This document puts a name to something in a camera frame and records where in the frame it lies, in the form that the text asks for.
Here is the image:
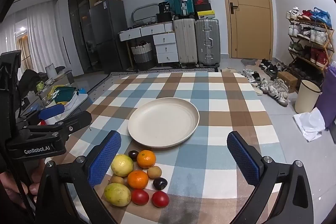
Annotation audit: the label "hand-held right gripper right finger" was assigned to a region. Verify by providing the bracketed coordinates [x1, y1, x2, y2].
[226, 131, 319, 224]

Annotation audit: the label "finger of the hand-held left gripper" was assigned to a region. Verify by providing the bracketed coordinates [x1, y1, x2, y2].
[16, 104, 66, 127]
[22, 111, 92, 140]

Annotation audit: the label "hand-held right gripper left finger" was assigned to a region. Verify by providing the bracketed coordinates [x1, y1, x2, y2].
[35, 130, 122, 224]

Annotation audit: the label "yellow-green guava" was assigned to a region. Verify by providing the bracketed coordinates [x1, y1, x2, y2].
[104, 183, 131, 207]
[110, 154, 134, 177]

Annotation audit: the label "brown longan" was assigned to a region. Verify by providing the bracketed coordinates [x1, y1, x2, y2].
[109, 175, 125, 185]
[147, 165, 161, 179]

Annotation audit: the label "orange mandarin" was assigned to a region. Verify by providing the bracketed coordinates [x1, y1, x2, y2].
[127, 170, 149, 190]
[136, 150, 156, 169]

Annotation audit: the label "red tomato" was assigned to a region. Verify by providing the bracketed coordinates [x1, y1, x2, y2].
[131, 189, 150, 206]
[151, 191, 169, 208]

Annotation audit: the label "cream round plate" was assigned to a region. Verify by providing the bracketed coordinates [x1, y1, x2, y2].
[128, 97, 200, 148]

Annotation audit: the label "person's left hand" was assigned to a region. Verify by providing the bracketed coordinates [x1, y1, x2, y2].
[0, 172, 40, 209]

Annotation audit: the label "white tray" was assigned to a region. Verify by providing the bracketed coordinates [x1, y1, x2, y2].
[42, 94, 88, 119]

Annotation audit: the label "dark green plastic basket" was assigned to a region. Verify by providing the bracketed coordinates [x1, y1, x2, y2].
[54, 85, 78, 105]

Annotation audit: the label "black clothing pile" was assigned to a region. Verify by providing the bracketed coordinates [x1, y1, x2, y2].
[18, 69, 41, 98]

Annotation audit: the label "checked tablecloth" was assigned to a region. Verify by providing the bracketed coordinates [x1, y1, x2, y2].
[45, 72, 289, 224]

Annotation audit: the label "white plastic bag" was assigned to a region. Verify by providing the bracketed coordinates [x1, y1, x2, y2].
[293, 107, 330, 142]

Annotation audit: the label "white curtains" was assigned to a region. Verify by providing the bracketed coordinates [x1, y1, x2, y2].
[0, 7, 63, 75]

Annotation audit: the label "scattered sneakers pile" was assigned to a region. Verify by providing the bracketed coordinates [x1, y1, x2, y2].
[241, 58, 289, 107]

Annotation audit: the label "cream waste bin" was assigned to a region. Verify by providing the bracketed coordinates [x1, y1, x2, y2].
[294, 80, 322, 114]

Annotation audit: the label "glass door cabinet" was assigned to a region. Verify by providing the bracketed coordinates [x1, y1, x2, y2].
[67, 0, 111, 75]

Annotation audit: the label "brown cardboard box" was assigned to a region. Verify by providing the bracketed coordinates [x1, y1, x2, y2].
[277, 71, 298, 93]

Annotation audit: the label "grey refrigerator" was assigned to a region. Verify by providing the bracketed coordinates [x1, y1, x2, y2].
[89, 0, 129, 73]

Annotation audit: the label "wicker basket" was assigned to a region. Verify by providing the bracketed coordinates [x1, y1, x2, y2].
[131, 41, 153, 64]

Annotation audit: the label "grey floor mat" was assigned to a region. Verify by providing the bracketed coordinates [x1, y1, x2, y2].
[241, 58, 260, 67]

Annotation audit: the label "purple bag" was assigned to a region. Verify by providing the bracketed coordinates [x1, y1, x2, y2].
[315, 61, 336, 131]

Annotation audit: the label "white drawer desk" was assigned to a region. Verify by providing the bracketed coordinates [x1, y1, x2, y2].
[118, 22, 179, 64]

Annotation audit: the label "wooden shoe rack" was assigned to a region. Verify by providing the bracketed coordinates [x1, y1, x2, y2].
[286, 7, 336, 77]

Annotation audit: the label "silver suitcase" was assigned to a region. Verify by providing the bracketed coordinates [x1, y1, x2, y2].
[195, 18, 221, 68]

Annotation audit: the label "beige suitcase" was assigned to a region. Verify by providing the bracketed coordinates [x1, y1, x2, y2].
[173, 18, 198, 68]

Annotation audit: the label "black storage box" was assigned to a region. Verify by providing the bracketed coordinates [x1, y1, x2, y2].
[156, 13, 174, 24]

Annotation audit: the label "black bag white label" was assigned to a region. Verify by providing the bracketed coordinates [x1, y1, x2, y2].
[158, 2, 171, 14]

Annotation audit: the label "shelved shoes collection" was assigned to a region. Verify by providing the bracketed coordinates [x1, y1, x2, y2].
[286, 7, 332, 68]

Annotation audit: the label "yellow white shoe box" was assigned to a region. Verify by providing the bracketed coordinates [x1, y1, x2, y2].
[197, 11, 216, 19]

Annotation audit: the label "wooden door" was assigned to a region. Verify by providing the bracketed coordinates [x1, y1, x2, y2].
[215, 0, 275, 60]

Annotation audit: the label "grey arched frame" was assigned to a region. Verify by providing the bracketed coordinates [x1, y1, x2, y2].
[131, 3, 164, 25]

